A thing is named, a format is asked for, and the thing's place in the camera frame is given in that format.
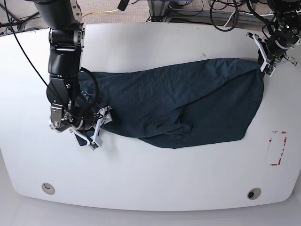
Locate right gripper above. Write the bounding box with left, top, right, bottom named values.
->
left=70, top=105, right=113, bottom=146

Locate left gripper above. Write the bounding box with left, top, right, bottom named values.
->
left=246, top=32, right=299, bottom=72

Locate dark blue T-shirt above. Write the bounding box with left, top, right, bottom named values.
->
left=75, top=57, right=265, bottom=149

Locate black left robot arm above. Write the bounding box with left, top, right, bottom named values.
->
left=246, top=0, right=301, bottom=76

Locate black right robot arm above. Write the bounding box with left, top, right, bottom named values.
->
left=34, top=0, right=112, bottom=150

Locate black tripod stand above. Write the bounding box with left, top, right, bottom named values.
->
left=0, top=0, right=44, bottom=36

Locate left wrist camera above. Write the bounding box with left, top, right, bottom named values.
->
left=260, top=63, right=276, bottom=77

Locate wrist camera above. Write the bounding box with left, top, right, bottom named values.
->
left=88, top=139, right=103, bottom=151
left=260, top=63, right=276, bottom=77

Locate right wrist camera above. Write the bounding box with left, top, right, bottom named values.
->
left=88, top=139, right=103, bottom=151

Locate left table cable grommet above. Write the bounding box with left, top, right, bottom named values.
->
left=41, top=183, right=55, bottom=195

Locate table cable grommet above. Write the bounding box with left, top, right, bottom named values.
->
left=41, top=183, right=55, bottom=195
left=247, top=188, right=261, bottom=200

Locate yellow cable on floor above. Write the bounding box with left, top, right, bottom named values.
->
left=82, top=8, right=119, bottom=18

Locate aluminium frame post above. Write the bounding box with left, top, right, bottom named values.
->
left=148, top=0, right=170, bottom=22

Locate right table cable grommet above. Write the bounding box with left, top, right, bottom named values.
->
left=247, top=188, right=261, bottom=200

